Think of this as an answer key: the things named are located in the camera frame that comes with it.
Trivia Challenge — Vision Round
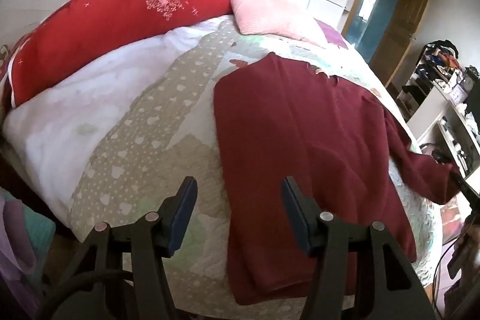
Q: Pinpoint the white shelf unit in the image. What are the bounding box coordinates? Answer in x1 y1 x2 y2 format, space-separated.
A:
406 80 480 186

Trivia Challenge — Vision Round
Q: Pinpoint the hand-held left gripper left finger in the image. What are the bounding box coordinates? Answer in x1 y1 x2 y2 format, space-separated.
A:
37 175 199 320

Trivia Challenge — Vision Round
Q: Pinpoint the rack with piled clothes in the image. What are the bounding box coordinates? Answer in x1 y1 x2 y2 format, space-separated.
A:
397 39 466 118

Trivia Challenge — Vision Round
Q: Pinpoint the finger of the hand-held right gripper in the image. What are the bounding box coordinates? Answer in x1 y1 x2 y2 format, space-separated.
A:
431 151 480 201

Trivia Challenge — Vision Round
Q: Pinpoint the black cable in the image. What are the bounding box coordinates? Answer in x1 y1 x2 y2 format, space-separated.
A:
48 267 136 307

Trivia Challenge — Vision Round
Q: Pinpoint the red pillow with pink print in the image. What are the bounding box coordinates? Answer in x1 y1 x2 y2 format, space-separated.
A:
1 0 234 108

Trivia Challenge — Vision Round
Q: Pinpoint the heart patterned quilt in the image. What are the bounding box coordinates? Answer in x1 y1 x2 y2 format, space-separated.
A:
67 14 444 319

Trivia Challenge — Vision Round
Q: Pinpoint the maroon sweater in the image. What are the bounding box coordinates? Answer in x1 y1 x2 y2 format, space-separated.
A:
213 52 460 306

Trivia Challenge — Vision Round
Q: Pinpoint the wooden door with teal glass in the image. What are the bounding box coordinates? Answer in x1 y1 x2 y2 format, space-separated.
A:
340 0 436 89

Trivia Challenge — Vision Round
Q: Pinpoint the purple pillow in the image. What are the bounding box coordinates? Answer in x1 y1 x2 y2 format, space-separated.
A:
316 19 344 48

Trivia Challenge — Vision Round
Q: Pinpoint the white blanket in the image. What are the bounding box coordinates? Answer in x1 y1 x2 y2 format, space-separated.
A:
3 20 226 220

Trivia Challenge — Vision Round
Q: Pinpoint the lilac box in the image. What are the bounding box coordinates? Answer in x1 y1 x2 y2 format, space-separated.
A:
448 85 468 104

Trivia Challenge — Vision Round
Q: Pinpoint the lilac cloth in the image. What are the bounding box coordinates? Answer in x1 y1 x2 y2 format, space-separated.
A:
0 192 39 307

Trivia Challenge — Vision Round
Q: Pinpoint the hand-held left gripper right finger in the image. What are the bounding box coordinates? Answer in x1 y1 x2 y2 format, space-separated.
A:
281 176 438 320

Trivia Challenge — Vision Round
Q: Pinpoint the teal cloth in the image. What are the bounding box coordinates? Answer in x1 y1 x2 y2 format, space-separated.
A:
22 207 58 269

